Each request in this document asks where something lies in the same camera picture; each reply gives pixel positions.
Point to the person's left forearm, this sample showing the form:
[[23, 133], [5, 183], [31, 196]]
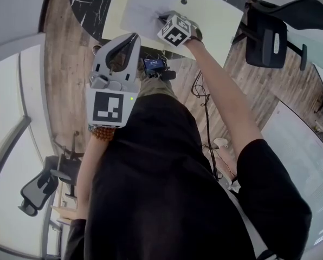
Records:
[[87, 166]]

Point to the white shoe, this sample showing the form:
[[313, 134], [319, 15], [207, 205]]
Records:
[[220, 142]]

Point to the black office chair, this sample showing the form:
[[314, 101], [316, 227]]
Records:
[[39, 188], [264, 36]]

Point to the person's right forearm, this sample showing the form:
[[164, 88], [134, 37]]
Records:
[[218, 91]]

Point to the white A4 paper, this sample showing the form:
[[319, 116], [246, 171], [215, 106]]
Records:
[[139, 9]]

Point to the light wooden stand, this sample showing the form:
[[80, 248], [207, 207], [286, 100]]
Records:
[[66, 207]]

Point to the black device with screen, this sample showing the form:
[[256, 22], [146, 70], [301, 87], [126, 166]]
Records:
[[153, 64]]

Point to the person's khaki trousers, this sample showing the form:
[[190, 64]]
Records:
[[153, 87]]

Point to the glass wall with blinds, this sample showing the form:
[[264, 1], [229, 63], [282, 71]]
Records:
[[299, 158]]

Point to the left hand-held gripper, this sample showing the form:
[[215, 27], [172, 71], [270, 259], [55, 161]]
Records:
[[107, 107]]

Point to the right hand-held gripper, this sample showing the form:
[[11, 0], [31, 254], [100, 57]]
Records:
[[175, 35]]

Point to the window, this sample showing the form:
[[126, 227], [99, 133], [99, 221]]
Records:
[[9, 91]]

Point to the person's black shirt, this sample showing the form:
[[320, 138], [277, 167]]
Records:
[[164, 185]]

